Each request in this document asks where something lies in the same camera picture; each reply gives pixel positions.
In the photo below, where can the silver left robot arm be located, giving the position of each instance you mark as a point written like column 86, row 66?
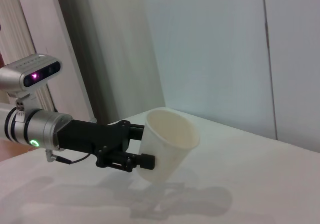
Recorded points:
column 32, row 129

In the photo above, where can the beige vertical blind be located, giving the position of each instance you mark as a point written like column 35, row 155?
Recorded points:
column 25, row 22

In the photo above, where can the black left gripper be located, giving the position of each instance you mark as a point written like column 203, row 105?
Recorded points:
column 85, row 136

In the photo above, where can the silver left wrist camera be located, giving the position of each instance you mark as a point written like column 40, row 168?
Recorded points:
column 22, row 74

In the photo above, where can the white paper cup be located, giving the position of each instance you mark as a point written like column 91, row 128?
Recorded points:
column 165, row 156

